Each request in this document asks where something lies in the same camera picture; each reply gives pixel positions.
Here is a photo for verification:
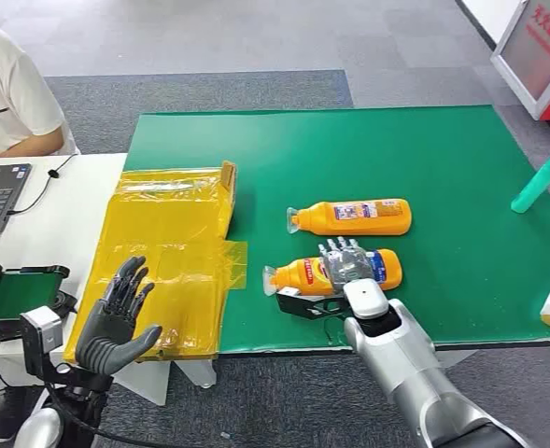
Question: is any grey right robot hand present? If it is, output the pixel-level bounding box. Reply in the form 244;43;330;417
318;236;378;296

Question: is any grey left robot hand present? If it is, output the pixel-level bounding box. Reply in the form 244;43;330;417
76;256;164;377

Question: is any orange bottle with label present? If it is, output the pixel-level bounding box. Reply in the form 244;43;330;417
287;198;413;237

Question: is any teal plastic bottle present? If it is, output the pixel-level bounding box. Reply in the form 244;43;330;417
511;154;550;216

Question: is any white table foot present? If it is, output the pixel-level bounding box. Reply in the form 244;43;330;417
114;358;217;408

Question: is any small green belt conveyor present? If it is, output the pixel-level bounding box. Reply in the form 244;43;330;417
0;265;77;344

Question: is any yellow taped cardboard box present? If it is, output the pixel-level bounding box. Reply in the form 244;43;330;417
63;161;248;363

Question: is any person's black shoe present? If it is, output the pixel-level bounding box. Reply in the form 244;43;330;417
0;385;34;444

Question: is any green table mat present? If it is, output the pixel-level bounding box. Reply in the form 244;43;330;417
124;105;550;357

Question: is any person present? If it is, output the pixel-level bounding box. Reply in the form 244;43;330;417
0;20;80;159

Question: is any white red sign board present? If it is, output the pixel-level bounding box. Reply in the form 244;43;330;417
490;0;550;121

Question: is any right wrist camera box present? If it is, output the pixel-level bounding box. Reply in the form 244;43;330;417
277;286;350;323

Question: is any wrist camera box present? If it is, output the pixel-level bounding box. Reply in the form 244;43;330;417
277;286;350;323
19;306;65;378

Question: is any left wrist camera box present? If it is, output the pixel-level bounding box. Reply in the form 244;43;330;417
19;306;65;378

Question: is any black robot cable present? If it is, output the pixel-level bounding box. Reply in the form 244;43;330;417
46;385;173;448

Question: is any thin black cable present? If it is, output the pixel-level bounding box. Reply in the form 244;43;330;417
6;154;77;217

